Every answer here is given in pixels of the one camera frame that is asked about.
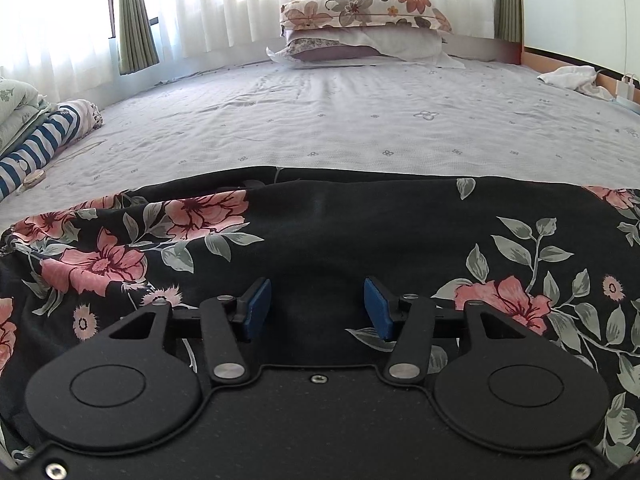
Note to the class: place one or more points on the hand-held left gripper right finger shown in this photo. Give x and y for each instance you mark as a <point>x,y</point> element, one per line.
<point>378,310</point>

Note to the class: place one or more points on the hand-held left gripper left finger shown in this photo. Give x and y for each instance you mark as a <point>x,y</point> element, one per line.
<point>256,310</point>

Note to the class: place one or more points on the black floral pants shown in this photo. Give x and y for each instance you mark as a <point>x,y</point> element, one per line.
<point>320,230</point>

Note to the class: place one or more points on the bed with lavender sheet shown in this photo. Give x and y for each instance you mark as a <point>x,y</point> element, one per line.
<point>350,110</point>

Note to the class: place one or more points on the small beige round object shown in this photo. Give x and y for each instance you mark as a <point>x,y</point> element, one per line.
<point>34,178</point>

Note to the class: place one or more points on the white lavender pillow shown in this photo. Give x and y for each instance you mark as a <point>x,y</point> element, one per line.
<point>400,42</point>

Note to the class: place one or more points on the blue white striped cloth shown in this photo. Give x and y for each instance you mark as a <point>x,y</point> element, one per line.
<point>45,142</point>

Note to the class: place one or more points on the floral pillow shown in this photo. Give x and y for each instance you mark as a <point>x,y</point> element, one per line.
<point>365,10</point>

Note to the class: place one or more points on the crumpled white cloth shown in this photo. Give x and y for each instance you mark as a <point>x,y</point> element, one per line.
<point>572,77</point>

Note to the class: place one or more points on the folded pale green quilt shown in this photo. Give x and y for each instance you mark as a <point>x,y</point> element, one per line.
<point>17,110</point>

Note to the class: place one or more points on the white sheer curtain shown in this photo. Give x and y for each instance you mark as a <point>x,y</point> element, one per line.
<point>225,0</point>

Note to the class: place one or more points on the green curtain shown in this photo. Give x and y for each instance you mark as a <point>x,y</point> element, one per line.
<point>507,0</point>
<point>136,15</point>

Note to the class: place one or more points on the white charger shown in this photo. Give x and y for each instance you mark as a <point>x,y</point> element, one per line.
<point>627,89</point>

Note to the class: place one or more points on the white wardrobe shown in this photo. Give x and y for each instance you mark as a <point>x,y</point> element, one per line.
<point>570,5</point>

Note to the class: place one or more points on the wooden bed frame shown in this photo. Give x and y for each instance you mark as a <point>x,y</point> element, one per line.
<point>550,57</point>

